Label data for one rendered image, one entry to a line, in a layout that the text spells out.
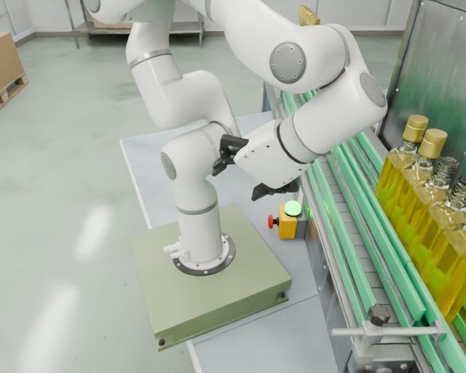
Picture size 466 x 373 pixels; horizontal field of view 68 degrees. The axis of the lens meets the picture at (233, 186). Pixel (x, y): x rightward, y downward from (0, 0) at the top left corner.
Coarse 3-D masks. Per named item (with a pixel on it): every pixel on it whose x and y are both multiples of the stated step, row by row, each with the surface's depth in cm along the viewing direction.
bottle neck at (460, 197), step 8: (464, 176) 53; (456, 184) 53; (464, 184) 52; (456, 192) 53; (464, 192) 52; (448, 200) 55; (456, 200) 53; (464, 200) 53; (456, 208) 54; (464, 208) 54
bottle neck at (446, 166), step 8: (440, 160) 57; (448, 160) 58; (456, 160) 57; (440, 168) 57; (448, 168) 56; (456, 168) 57; (432, 176) 59; (440, 176) 58; (448, 176) 57; (432, 184) 59; (440, 184) 58; (448, 184) 59
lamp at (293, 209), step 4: (288, 204) 93; (292, 204) 93; (296, 204) 93; (288, 208) 92; (292, 208) 92; (296, 208) 92; (300, 208) 93; (288, 212) 93; (292, 212) 92; (296, 212) 92; (292, 216) 93; (296, 216) 93
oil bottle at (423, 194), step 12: (420, 192) 61; (432, 192) 59; (444, 192) 58; (408, 204) 65; (420, 204) 61; (408, 216) 65; (420, 216) 61; (396, 228) 69; (408, 228) 65; (408, 240) 65
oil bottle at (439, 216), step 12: (432, 204) 58; (444, 204) 56; (432, 216) 57; (444, 216) 55; (456, 216) 54; (420, 228) 61; (432, 228) 57; (444, 228) 55; (420, 240) 61; (432, 240) 57; (408, 252) 65; (420, 252) 61; (432, 252) 58; (420, 264) 61
